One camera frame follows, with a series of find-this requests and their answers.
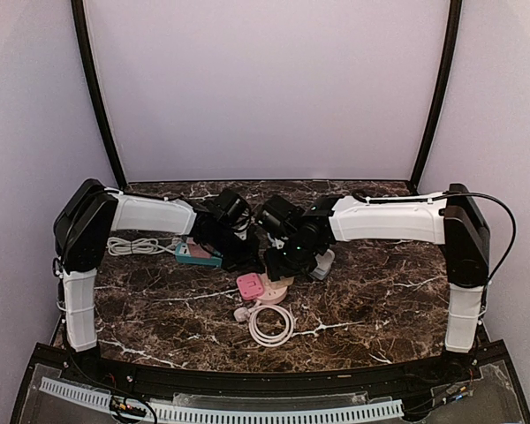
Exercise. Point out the grey-blue power strip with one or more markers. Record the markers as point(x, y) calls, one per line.
point(323, 265)

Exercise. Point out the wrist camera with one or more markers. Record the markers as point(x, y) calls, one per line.
point(230, 209)
point(279, 217)

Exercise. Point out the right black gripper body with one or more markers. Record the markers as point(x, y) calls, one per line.
point(294, 260)

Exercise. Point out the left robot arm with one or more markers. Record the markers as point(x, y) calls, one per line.
point(82, 231)

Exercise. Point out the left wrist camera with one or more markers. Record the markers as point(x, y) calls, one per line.
point(230, 209)

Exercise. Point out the right black frame post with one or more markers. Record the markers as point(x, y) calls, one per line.
point(441, 84)

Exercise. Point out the pink round power strip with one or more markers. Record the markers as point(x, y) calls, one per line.
point(273, 292)

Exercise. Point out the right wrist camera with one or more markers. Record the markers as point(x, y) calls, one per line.
point(279, 217)

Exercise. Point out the pink square adapter plug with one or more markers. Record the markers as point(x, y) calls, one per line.
point(250, 286)

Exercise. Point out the teal power strip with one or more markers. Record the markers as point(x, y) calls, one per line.
point(182, 256)

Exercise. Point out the black frame post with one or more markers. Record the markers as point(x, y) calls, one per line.
point(441, 84)
point(94, 91)

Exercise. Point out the left black frame post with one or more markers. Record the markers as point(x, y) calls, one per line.
point(94, 91)

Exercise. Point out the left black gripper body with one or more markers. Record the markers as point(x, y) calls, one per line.
point(236, 254)

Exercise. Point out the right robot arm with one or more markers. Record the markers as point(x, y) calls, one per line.
point(451, 220)

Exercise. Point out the pink cube adapter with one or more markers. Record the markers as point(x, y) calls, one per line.
point(200, 252)

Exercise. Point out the black front rail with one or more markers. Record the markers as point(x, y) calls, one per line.
point(410, 379)

